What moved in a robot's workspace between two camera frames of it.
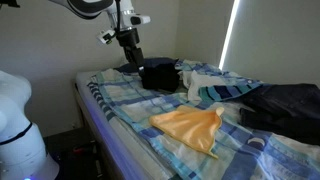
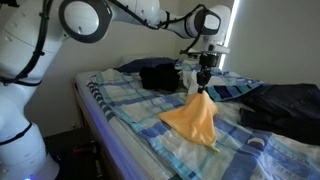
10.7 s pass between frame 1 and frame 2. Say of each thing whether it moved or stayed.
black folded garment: stayed
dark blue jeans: stayed
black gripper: moved
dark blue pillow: stayed
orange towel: moved
